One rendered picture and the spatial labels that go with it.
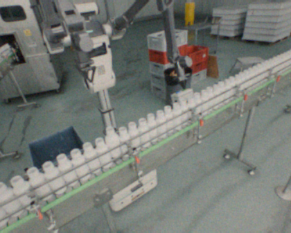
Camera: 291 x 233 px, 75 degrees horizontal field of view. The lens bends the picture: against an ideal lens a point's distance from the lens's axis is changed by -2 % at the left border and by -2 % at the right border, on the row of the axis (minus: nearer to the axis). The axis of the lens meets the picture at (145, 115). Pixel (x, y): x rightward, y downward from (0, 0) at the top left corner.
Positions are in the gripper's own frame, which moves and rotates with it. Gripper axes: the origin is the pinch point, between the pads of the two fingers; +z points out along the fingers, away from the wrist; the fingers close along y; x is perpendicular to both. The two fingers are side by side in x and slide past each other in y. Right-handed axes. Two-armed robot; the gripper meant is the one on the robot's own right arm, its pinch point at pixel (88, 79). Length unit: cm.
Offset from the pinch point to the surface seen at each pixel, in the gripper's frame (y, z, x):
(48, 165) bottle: 13.4, 25.7, -30.2
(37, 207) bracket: 26, 32, -39
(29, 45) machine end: -353, 29, 6
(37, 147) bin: -42, 50, -36
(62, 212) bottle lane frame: 20, 49, -34
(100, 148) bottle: 16.8, 26.9, -8.1
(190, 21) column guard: -662, 106, 771
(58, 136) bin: -42, 49, -20
